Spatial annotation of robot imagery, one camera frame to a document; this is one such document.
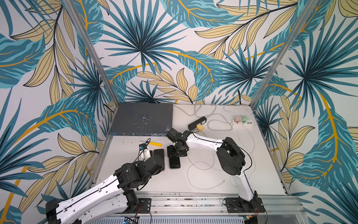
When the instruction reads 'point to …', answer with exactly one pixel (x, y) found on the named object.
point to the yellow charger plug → (200, 127)
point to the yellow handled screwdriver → (153, 143)
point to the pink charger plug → (238, 119)
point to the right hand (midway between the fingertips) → (165, 165)
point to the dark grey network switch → (142, 119)
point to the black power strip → (202, 121)
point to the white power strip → (249, 122)
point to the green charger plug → (244, 118)
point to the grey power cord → (210, 120)
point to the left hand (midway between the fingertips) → (155, 163)
